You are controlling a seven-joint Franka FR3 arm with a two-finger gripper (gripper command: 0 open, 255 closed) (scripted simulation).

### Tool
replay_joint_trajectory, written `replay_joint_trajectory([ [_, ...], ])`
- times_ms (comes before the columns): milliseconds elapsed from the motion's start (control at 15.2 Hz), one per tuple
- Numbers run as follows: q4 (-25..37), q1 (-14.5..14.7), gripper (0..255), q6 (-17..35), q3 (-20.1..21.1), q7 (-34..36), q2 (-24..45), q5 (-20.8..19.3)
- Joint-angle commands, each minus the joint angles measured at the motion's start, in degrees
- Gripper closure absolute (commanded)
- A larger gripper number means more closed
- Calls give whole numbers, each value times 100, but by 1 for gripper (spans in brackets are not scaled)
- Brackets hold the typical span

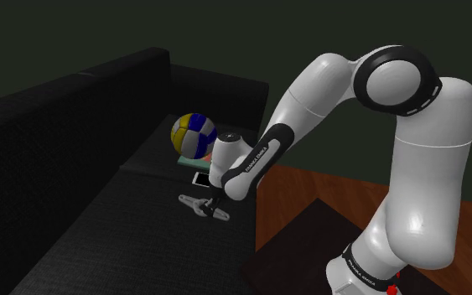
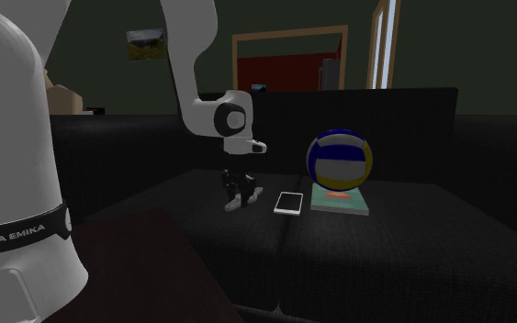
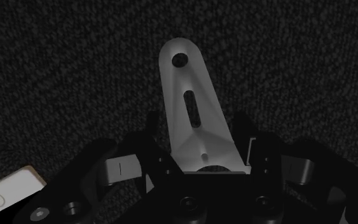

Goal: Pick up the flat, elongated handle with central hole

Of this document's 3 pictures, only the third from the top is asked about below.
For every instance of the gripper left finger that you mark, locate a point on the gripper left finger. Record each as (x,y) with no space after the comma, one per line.
(154,155)

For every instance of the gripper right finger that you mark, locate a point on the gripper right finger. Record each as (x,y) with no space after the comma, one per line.
(265,155)

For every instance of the dark grey fabric furniture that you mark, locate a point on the dark grey fabric furniture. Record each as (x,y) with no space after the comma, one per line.
(57,62)

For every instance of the white remote control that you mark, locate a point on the white remote control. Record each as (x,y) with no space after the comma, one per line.
(11,190)

